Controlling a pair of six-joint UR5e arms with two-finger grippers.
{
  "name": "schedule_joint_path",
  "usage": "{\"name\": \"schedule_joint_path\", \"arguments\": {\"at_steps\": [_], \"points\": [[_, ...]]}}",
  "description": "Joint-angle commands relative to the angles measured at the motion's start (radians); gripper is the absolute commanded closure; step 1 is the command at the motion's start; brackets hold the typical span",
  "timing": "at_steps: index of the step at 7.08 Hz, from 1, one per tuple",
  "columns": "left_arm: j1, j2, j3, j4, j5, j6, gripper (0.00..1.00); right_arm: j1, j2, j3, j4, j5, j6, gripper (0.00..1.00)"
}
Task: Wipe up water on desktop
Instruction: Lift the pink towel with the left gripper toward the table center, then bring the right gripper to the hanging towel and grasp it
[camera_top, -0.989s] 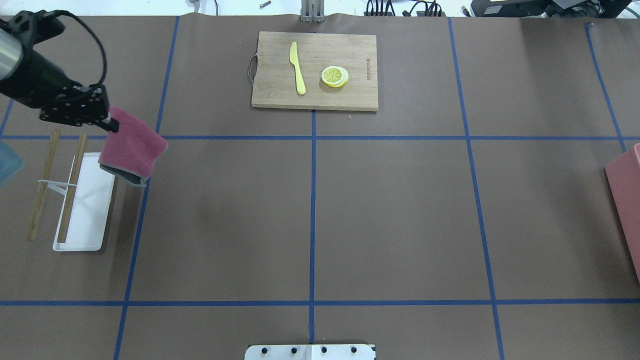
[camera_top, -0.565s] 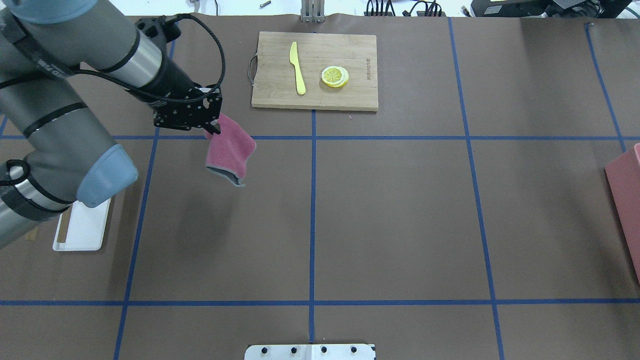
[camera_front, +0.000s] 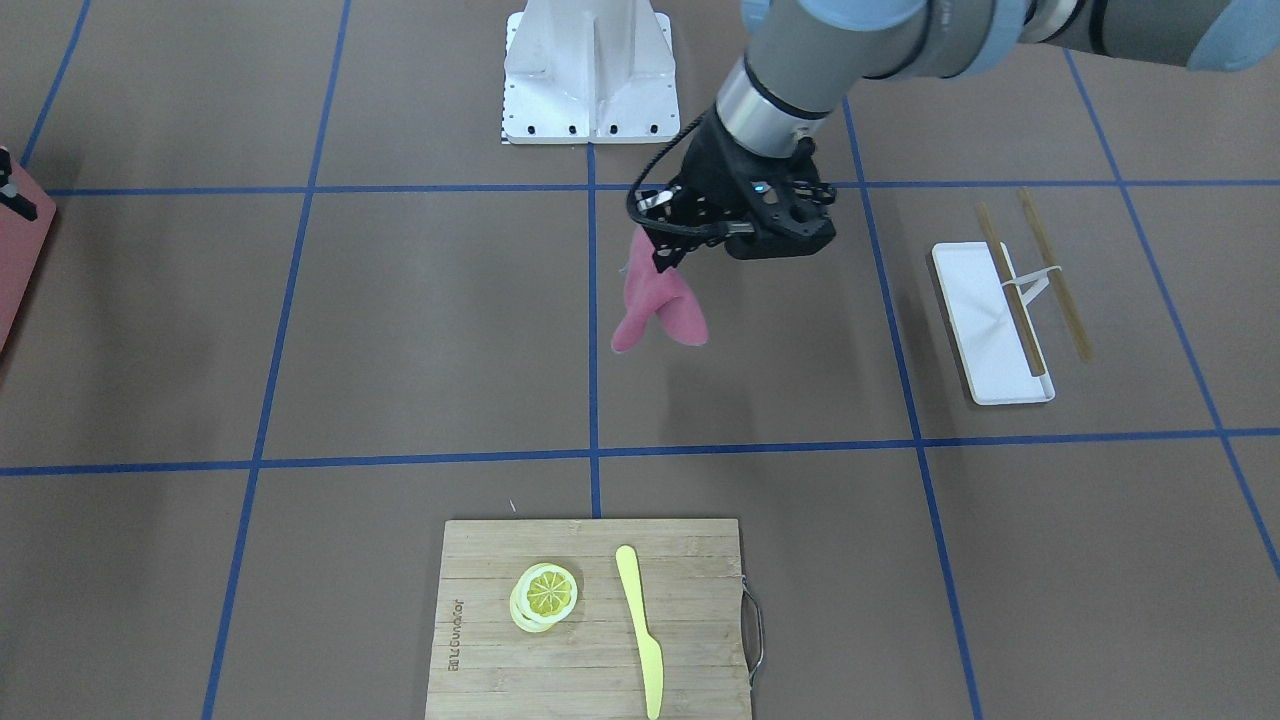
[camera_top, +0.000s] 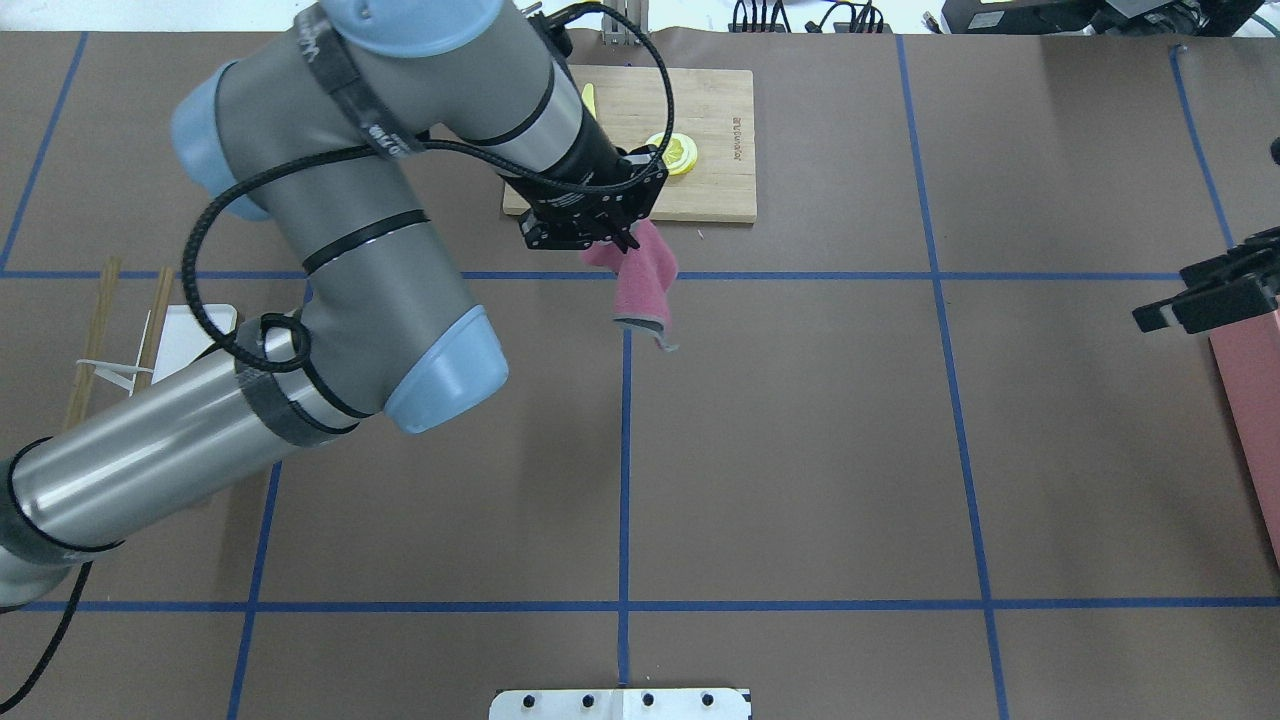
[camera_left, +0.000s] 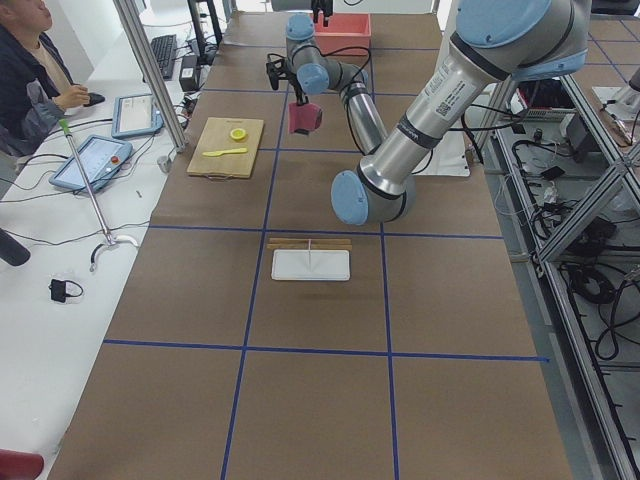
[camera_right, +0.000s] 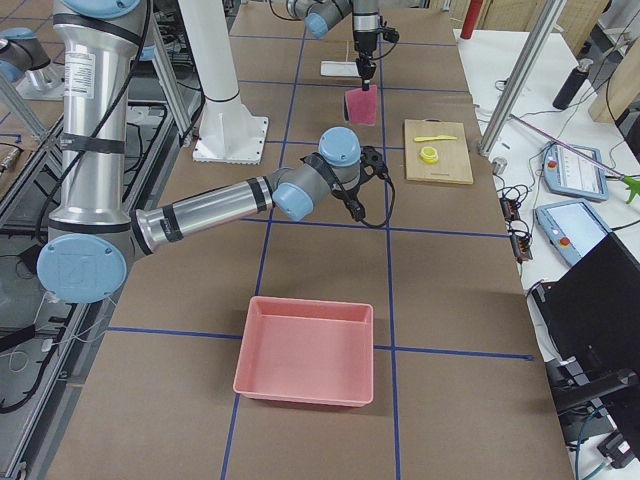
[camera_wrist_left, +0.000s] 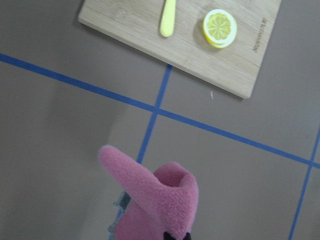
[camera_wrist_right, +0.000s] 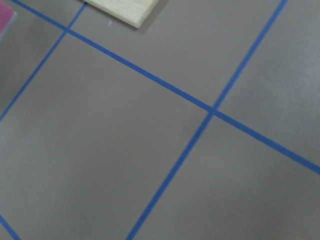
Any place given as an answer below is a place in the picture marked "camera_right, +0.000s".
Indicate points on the aluminium frame post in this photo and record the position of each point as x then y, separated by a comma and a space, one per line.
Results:
525, 62

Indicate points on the blue teach pendant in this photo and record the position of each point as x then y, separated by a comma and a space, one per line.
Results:
573, 228
567, 173

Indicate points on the bamboo cutting board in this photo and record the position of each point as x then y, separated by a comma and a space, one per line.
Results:
454, 165

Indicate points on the black water bottle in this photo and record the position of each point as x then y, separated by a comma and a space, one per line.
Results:
572, 84

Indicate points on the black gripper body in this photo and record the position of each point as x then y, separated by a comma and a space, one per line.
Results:
364, 43
349, 195

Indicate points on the green grabber stick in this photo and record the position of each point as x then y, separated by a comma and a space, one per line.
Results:
632, 184

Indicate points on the white rack tray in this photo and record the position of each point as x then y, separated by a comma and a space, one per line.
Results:
342, 69

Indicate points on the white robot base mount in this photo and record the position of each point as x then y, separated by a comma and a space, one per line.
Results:
228, 132

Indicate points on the upper blue teach pendant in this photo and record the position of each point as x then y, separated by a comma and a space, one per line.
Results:
567, 173

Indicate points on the red cylinder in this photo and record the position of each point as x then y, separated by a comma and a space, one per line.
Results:
471, 18

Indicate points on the pink wiping cloth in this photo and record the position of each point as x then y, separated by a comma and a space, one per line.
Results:
361, 105

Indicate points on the pink plastic bin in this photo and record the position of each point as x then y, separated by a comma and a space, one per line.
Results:
307, 351

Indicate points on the black monitor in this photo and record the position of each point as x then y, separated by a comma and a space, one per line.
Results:
592, 315

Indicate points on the lower blue teach pendant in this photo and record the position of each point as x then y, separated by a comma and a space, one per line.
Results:
573, 228

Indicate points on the yellow plastic knife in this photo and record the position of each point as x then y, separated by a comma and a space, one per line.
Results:
421, 139

